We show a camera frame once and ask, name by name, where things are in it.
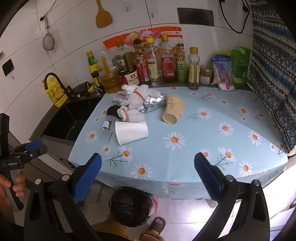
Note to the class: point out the yellow sponge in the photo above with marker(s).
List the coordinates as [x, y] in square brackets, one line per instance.
[91, 88]

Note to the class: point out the brown paper cup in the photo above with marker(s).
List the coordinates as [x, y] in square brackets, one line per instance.
[173, 109]

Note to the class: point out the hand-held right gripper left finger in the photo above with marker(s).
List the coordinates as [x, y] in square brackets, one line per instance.
[89, 178]

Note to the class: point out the yellow detergent pouch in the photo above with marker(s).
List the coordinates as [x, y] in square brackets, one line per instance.
[54, 93]

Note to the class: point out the black wall switch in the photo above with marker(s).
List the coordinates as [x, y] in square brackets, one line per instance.
[8, 67]

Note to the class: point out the slim yellowish oil bottle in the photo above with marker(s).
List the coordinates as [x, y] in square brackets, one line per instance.
[193, 71]

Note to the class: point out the small brown jar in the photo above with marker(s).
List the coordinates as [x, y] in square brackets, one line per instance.
[205, 76]

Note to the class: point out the black cloth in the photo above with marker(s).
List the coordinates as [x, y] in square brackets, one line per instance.
[79, 89]

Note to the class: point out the blue daisy print tablecloth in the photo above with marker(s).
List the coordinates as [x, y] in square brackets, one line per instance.
[185, 150]

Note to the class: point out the white wad with orange band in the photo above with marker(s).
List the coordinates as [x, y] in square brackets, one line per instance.
[136, 96]
[130, 115]

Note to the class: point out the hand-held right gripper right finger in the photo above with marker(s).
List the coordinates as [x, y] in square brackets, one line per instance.
[207, 177]

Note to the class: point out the person's left hand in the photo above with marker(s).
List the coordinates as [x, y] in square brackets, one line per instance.
[4, 188]

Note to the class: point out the blue patterned curtain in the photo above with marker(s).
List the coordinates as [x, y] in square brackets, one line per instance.
[272, 58]

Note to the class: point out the yellow cap pale label bottle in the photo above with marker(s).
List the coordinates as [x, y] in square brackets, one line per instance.
[152, 67]

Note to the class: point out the metal mesh strainer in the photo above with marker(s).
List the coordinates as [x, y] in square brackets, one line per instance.
[48, 42]

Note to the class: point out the white paper cup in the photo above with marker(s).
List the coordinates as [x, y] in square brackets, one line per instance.
[131, 133]

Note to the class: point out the person's foot in sandal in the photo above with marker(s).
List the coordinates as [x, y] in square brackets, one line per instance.
[157, 226]

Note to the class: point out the silver foil bag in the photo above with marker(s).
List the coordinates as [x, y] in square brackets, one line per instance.
[153, 103]

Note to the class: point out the black sink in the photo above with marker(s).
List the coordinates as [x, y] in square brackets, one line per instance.
[69, 118]

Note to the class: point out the wooden spatula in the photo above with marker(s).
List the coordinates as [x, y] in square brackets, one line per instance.
[103, 19]

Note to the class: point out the green bottle with yellow label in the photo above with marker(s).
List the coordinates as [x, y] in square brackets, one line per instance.
[93, 67]

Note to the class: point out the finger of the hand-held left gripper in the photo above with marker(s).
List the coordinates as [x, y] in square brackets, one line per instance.
[34, 144]
[32, 153]

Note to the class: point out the small white packet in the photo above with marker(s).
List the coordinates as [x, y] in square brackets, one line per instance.
[227, 87]

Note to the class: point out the clear bottle with yellow cap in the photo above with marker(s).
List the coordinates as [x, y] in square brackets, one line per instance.
[119, 49]

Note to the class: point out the white plastic food bag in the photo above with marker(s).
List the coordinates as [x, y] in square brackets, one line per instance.
[222, 69]

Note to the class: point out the dark soy sauce bottle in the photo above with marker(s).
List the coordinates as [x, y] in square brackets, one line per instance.
[131, 77]

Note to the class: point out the black faucet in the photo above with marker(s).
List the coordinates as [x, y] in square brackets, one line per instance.
[60, 84]

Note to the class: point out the clear cooking oil jug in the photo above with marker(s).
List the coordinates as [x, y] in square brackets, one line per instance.
[111, 81]

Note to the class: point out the green plastic pouch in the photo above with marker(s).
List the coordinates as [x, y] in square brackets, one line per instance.
[241, 66]

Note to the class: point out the bin with black bag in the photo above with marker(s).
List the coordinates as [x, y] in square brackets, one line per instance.
[131, 206]

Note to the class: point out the tall red label bottle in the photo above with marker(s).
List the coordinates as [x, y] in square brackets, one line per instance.
[167, 64]

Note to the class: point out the black wall outlet panel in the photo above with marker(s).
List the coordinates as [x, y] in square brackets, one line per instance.
[195, 16]

